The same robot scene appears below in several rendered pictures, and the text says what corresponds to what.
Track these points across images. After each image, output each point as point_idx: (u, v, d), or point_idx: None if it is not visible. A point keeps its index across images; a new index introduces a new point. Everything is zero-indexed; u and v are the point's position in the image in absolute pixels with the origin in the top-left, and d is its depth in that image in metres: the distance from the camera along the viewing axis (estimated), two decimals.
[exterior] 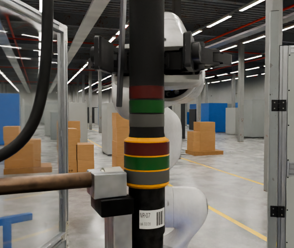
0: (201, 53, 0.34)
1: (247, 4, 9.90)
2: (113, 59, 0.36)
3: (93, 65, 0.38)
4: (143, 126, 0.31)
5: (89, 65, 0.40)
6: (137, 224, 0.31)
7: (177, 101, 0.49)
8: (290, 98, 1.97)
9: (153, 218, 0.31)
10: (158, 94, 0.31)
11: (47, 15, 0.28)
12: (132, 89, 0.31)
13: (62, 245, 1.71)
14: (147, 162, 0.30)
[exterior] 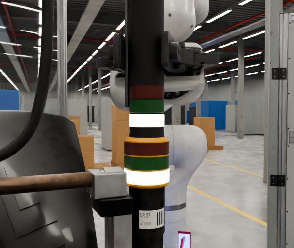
0: (180, 53, 0.33)
1: None
2: None
3: (111, 64, 0.37)
4: (143, 126, 0.31)
5: (100, 64, 0.38)
6: (137, 224, 0.31)
7: (177, 102, 0.49)
8: (290, 66, 1.96)
9: (153, 218, 0.31)
10: (158, 94, 0.31)
11: (47, 15, 0.28)
12: (132, 89, 0.31)
13: None
14: (147, 162, 0.30)
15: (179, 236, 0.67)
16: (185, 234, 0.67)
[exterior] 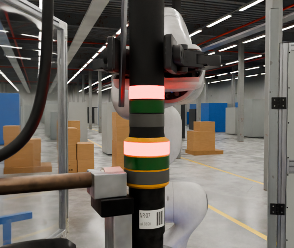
0: (183, 55, 0.33)
1: (247, 3, 9.90)
2: (126, 60, 0.34)
3: (106, 66, 0.37)
4: (143, 126, 0.31)
5: (96, 66, 0.38)
6: (137, 224, 0.31)
7: (177, 102, 0.49)
8: (290, 95, 1.97)
9: (153, 218, 0.31)
10: (158, 94, 0.31)
11: (47, 15, 0.28)
12: (132, 89, 0.31)
13: None
14: (147, 162, 0.30)
15: None
16: None
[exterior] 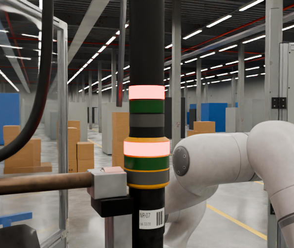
0: None
1: (247, 3, 9.90)
2: None
3: None
4: (143, 126, 0.31)
5: None
6: (137, 224, 0.31)
7: None
8: (290, 95, 1.97)
9: (153, 218, 0.31)
10: (158, 94, 0.31)
11: (47, 15, 0.28)
12: (132, 89, 0.31)
13: (62, 242, 1.71)
14: (147, 162, 0.30)
15: None
16: None
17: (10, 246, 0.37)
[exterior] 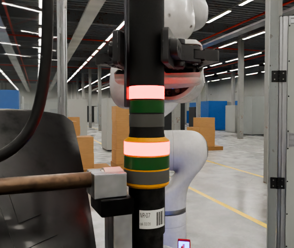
0: (180, 49, 0.33)
1: None
2: None
3: (111, 61, 0.37)
4: (143, 126, 0.31)
5: (100, 61, 0.38)
6: (137, 224, 0.31)
7: (177, 100, 0.49)
8: (290, 69, 1.96)
9: (153, 218, 0.31)
10: (158, 94, 0.31)
11: (47, 15, 0.28)
12: (132, 89, 0.31)
13: None
14: (147, 162, 0.30)
15: (179, 244, 0.67)
16: (185, 242, 0.67)
17: (49, 123, 0.42)
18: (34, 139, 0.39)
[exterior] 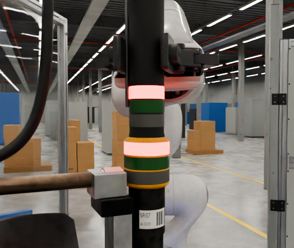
0: (180, 54, 0.33)
1: (247, 2, 9.90)
2: None
3: (111, 65, 0.36)
4: (143, 126, 0.31)
5: (100, 65, 0.38)
6: (137, 224, 0.31)
7: (177, 101, 0.49)
8: (290, 91, 1.97)
9: (153, 218, 0.31)
10: (158, 94, 0.31)
11: (47, 15, 0.28)
12: (132, 89, 0.31)
13: None
14: (147, 162, 0.30)
15: None
16: None
17: (50, 228, 0.43)
18: None
